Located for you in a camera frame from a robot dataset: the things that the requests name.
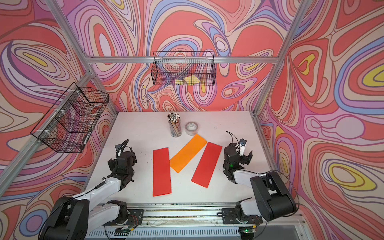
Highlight red paper sheet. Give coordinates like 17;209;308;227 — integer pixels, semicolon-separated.
191;142;222;188
153;148;172;197

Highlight orange paper sheet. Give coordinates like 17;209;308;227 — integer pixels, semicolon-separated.
170;135;207;173

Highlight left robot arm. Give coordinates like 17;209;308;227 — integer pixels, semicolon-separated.
38;151;138;240

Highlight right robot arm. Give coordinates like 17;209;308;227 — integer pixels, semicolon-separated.
223;143;299;222

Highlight clear tape roll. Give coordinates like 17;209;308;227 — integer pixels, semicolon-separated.
185;122;199;136

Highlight pencil cup with pencils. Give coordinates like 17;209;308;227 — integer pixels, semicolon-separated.
167;112;182;138

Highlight yellow sticky notes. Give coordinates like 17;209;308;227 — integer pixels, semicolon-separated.
175;75;201;86

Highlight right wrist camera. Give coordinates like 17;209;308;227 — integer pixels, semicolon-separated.
238;139;247;156

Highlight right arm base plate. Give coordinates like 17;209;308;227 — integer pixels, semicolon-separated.
217;208;263;226

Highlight left wall wire basket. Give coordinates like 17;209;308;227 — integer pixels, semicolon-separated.
31;83;109;153

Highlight wall wire basket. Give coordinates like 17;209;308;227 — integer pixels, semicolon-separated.
31;83;109;153
151;50;217;86

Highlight back wall wire basket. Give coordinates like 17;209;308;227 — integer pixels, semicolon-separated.
151;50;217;86

